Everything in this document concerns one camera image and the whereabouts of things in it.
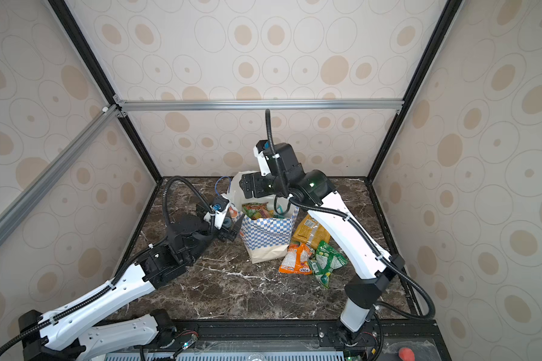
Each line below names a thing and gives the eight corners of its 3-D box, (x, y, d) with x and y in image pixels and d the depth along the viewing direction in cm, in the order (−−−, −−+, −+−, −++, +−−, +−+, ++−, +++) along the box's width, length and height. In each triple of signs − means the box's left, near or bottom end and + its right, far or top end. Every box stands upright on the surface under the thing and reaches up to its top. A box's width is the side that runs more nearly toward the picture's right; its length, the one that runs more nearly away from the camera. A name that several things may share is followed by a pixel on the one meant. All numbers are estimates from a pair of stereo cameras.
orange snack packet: (278, 275, 89) (279, 270, 85) (278, 247, 96) (278, 242, 93) (311, 275, 89) (313, 270, 85) (308, 247, 96) (309, 242, 93)
